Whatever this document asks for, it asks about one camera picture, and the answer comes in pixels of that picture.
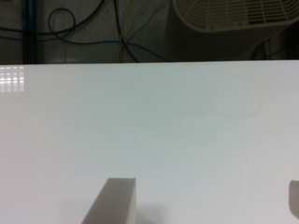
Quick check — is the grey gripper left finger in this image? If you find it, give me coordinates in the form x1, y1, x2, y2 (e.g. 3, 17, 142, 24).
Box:
81, 178, 136, 224

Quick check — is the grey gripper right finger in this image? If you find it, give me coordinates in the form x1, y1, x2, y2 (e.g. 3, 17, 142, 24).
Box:
289, 180, 299, 219

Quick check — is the white fan housing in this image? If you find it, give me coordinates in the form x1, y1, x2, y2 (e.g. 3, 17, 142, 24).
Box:
164, 0, 299, 62

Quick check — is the yellow cable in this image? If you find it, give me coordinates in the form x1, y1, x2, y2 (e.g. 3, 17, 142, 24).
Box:
119, 0, 138, 63

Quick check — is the black cable on floor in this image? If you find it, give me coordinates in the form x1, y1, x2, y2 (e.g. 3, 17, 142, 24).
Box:
0, 0, 138, 63

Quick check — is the dark vertical post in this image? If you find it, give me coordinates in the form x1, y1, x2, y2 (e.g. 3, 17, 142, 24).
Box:
21, 0, 37, 64

